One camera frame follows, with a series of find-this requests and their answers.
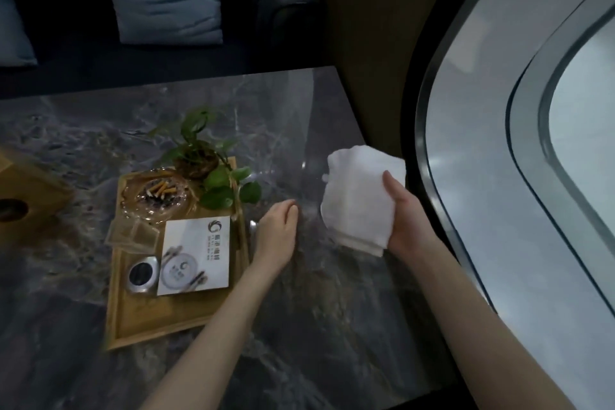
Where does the person's left hand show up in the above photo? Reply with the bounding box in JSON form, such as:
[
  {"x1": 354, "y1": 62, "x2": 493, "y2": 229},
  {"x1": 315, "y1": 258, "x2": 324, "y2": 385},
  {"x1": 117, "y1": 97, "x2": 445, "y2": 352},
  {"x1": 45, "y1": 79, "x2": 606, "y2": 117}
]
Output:
[{"x1": 252, "y1": 199, "x2": 299, "y2": 273}]

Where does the person's right hand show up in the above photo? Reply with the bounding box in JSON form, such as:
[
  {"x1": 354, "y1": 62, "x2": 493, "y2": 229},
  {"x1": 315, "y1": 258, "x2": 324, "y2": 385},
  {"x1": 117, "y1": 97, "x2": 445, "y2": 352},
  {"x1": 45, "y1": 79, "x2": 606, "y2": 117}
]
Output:
[{"x1": 382, "y1": 170, "x2": 451, "y2": 258}]

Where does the white cloth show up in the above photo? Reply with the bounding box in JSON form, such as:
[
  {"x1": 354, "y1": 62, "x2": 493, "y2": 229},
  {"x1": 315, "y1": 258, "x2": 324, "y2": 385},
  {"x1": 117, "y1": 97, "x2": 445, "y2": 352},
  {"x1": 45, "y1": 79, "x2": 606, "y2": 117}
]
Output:
[{"x1": 319, "y1": 145, "x2": 408, "y2": 258}]

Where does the person's left forearm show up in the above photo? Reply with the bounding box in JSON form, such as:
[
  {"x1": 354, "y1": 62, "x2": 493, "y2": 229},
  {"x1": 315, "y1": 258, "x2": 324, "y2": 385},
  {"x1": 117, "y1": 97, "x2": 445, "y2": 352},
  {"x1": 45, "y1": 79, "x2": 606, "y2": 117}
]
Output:
[{"x1": 138, "y1": 257, "x2": 291, "y2": 410}]

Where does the person's right forearm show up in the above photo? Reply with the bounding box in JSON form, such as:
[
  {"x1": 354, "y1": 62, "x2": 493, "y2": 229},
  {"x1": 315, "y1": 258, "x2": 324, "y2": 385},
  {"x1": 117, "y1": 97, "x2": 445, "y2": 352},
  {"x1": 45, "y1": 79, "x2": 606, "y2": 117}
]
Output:
[{"x1": 398, "y1": 238, "x2": 585, "y2": 410}]

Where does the green potted plant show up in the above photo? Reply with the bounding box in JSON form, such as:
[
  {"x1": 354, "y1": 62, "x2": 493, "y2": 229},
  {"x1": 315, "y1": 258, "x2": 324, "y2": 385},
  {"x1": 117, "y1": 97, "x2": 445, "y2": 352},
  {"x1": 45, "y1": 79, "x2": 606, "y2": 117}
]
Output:
[{"x1": 146, "y1": 107, "x2": 263, "y2": 210}]

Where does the white wrapped tableware packet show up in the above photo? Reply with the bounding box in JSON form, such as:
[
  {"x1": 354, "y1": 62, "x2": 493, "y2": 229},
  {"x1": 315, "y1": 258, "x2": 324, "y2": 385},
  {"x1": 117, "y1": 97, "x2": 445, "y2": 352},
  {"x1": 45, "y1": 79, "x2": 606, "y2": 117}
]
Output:
[{"x1": 157, "y1": 216, "x2": 231, "y2": 297}]

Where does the pile of cigarette butts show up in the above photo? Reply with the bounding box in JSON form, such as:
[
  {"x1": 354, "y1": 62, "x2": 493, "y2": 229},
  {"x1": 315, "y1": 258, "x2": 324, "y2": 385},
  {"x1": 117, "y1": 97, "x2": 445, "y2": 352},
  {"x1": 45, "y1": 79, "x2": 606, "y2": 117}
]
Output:
[{"x1": 143, "y1": 179, "x2": 179, "y2": 201}]

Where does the clear glass ashtray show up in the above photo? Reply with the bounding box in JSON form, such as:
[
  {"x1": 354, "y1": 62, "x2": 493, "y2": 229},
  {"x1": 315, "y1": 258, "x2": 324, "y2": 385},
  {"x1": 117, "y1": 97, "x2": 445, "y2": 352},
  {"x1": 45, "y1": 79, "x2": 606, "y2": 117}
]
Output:
[{"x1": 122, "y1": 168, "x2": 196, "y2": 224}]

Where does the clear plastic box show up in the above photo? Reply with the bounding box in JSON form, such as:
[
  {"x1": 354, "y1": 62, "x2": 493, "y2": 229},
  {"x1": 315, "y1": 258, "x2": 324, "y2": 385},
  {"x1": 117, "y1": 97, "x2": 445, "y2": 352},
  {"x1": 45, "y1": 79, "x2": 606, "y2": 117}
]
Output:
[{"x1": 105, "y1": 218, "x2": 160, "y2": 253}]

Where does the round silver black disc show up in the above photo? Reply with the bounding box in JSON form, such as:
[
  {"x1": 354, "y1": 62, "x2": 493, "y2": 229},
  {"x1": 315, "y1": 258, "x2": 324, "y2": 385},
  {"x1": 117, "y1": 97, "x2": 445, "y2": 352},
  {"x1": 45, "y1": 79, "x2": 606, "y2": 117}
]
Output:
[{"x1": 127, "y1": 255, "x2": 160, "y2": 296}]

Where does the wooden serving tray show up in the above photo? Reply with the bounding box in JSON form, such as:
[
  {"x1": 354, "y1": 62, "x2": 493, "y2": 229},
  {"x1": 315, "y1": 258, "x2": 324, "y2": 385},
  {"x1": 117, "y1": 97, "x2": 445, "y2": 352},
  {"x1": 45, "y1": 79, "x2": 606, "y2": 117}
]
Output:
[{"x1": 104, "y1": 157, "x2": 251, "y2": 352}]

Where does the black leather sofa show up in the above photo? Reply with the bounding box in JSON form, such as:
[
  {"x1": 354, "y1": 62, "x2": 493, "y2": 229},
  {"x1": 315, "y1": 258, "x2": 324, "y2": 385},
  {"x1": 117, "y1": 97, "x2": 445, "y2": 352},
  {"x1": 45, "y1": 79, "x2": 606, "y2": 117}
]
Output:
[{"x1": 0, "y1": 0, "x2": 343, "y2": 99}]

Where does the wooden tissue box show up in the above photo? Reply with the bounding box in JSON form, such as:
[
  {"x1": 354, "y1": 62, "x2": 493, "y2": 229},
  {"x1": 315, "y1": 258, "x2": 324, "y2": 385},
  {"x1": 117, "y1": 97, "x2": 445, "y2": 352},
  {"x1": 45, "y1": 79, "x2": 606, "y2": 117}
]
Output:
[{"x1": 0, "y1": 145, "x2": 76, "y2": 245}]

